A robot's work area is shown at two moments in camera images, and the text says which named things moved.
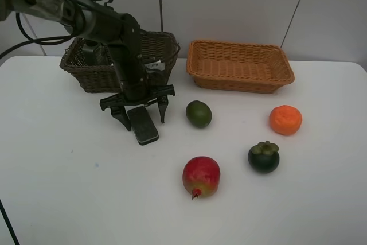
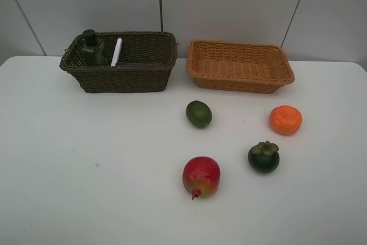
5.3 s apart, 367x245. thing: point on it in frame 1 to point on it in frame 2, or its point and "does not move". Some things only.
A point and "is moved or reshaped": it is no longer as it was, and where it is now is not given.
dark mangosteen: (264, 157) does not move
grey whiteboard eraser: (144, 129) is moved or reshaped
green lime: (199, 113) does not move
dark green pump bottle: (96, 54) does not move
